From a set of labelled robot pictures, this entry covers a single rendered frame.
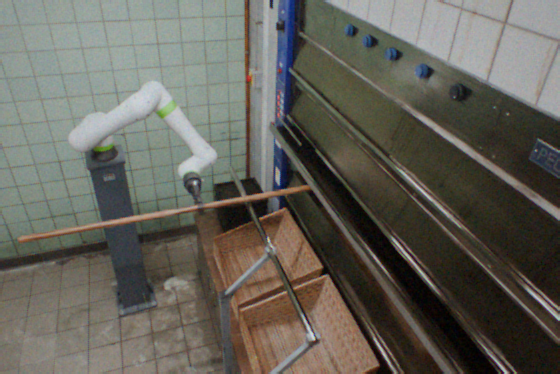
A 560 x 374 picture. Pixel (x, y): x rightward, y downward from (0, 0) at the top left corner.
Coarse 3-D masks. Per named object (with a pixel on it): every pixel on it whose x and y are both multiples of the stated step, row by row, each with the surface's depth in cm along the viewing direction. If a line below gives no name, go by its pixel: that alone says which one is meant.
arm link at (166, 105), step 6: (150, 84) 215; (156, 84) 217; (156, 90) 214; (162, 90) 218; (162, 96) 217; (168, 96) 220; (162, 102) 218; (168, 102) 219; (174, 102) 223; (156, 108) 219; (162, 108) 219; (168, 108) 219; (174, 108) 221; (162, 114) 220; (168, 114) 220
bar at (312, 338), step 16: (240, 192) 227; (256, 224) 205; (272, 256) 187; (288, 288) 172; (224, 304) 198; (224, 320) 205; (304, 320) 160; (224, 336) 211; (224, 352) 218; (304, 352) 157; (224, 368) 227
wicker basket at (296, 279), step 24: (264, 216) 267; (288, 216) 265; (216, 240) 263; (240, 240) 270; (288, 240) 264; (240, 264) 265; (264, 264) 265; (288, 264) 262; (312, 264) 237; (240, 288) 249; (264, 288) 249
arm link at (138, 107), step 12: (132, 96) 203; (144, 96) 204; (156, 96) 212; (120, 108) 206; (132, 108) 202; (144, 108) 203; (96, 120) 214; (108, 120) 209; (120, 120) 207; (132, 120) 207; (72, 132) 218; (84, 132) 215; (96, 132) 213; (108, 132) 213; (72, 144) 218; (84, 144) 218; (96, 144) 221
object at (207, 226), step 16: (208, 224) 296; (272, 224) 299; (208, 240) 283; (224, 240) 283; (208, 256) 271; (208, 272) 278; (208, 288) 295; (224, 288) 249; (240, 336) 223; (288, 336) 224; (240, 352) 215; (240, 368) 208
